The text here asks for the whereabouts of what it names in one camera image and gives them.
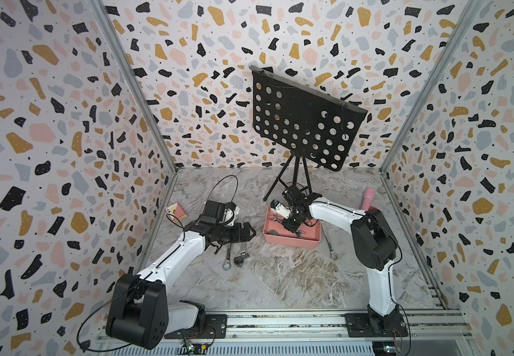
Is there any large silver adjustable wrench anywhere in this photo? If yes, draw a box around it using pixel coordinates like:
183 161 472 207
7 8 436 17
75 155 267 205
234 241 250 267

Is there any pink plastic storage box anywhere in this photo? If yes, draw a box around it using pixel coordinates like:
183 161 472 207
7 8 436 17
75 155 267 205
263 207 322 249

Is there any silver ring end combination wrench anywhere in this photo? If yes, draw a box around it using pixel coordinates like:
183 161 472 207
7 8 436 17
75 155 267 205
222 243 233 271

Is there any small silver combination wrench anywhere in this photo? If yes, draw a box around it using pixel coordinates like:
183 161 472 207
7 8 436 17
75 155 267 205
325 234 339 261

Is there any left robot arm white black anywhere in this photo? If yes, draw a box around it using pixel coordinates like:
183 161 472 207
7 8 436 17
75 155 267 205
105 216 256 350

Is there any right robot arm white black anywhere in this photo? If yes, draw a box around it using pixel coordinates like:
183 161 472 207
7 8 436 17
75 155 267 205
281 193 403 336

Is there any small red yellow card box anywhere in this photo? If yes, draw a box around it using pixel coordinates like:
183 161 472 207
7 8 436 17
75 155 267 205
166 203 187 221

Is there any pink cylindrical bottle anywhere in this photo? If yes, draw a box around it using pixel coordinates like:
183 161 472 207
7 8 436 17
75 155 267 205
360 188 375 211

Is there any black perforated music stand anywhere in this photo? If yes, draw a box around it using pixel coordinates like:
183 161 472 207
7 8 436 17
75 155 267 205
249 65 368 200

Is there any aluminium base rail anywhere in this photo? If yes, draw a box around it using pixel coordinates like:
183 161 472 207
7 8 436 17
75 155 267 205
97 309 481 355

